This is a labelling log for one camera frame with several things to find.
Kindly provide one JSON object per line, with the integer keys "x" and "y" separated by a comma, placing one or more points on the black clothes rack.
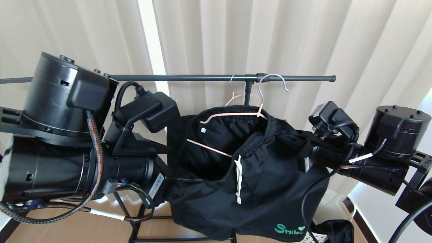
{"x": 202, "y": 78}

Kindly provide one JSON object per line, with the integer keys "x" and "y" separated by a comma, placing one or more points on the pink clothes hanger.
{"x": 233, "y": 114}
{"x": 233, "y": 98}

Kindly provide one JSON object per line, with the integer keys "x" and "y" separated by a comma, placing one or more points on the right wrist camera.
{"x": 332, "y": 116}

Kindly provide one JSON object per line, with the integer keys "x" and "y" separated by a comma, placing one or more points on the white laundry basket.
{"x": 334, "y": 206}

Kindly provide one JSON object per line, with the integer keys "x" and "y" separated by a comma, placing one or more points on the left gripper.
{"x": 50, "y": 172}

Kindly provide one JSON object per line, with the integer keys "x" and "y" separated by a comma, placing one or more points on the heap of clothes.
{"x": 337, "y": 231}

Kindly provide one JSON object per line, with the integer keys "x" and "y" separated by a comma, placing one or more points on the window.
{"x": 152, "y": 33}

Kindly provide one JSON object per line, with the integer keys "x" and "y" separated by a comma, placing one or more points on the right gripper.
{"x": 371, "y": 172}

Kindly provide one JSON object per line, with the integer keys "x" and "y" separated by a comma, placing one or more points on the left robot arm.
{"x": 50, "y": 98}

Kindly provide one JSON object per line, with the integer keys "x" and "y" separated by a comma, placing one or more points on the black shorts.
{"x": 270, "y": 189}

